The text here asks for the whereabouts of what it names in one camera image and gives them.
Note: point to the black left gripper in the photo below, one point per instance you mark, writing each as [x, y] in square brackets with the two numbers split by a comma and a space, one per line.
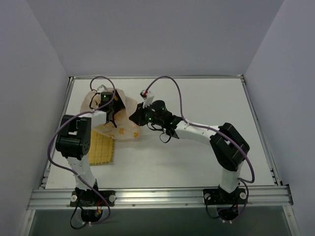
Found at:
[114, 111]

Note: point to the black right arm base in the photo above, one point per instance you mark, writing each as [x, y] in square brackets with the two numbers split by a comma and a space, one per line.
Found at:
[227, 204]

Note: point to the yellow woven placemat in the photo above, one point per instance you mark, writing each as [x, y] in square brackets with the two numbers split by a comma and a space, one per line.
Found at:
[101, 150]

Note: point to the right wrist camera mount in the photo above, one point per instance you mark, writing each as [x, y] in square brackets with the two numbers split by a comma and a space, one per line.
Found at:
[147, 96]

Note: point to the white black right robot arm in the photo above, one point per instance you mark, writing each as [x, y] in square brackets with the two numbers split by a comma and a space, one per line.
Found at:
[228, 145]

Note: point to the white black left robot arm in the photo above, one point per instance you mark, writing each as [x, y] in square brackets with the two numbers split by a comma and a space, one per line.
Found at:
[74, 137]

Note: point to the banana print plastic bag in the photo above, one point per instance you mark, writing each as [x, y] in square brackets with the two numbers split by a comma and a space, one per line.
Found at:
[126, 129]

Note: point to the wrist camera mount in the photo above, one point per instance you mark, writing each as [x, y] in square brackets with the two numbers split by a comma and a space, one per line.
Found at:
[101, 88]
[147, 96]

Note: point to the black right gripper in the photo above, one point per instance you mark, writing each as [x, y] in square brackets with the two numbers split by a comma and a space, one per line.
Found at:
[138, 115]

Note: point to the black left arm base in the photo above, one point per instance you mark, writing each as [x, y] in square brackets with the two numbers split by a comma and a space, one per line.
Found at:
[89, 208]

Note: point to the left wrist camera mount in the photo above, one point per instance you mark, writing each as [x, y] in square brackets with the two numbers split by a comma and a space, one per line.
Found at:
[101, 88]

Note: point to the front aluminium mounting rail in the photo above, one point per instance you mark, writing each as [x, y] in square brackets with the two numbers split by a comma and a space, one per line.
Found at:
[159, 198]

